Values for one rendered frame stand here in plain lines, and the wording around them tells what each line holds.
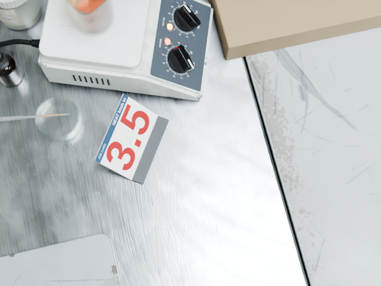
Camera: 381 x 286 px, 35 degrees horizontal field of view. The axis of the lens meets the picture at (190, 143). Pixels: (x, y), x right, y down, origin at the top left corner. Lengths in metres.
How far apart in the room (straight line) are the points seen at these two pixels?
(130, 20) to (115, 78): 0.07
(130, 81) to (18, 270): 0.26
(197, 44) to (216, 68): 0.05
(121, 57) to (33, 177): 0.19
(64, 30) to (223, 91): 0.22
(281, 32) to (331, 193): 0.21
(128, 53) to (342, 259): 0.36
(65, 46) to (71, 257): 0.25
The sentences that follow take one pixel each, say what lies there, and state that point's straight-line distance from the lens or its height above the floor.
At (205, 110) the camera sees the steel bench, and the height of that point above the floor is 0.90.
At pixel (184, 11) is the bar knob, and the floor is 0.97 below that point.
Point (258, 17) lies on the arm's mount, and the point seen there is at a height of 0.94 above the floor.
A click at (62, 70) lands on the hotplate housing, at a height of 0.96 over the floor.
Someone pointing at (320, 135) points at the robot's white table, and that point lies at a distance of 0.80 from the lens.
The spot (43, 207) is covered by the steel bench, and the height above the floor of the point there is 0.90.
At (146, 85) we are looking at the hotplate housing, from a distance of 0.75.
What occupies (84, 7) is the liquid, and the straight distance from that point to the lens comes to 0.72.
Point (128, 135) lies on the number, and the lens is 0.76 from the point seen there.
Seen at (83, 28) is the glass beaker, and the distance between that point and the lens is 0.72.
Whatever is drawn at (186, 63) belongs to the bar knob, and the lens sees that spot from 0.75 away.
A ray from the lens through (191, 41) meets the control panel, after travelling 0.78.
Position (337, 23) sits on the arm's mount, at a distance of 0.82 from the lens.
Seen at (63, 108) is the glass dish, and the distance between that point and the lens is 0.80.
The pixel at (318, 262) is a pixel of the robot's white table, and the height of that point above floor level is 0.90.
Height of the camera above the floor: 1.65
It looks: 75 degrees down
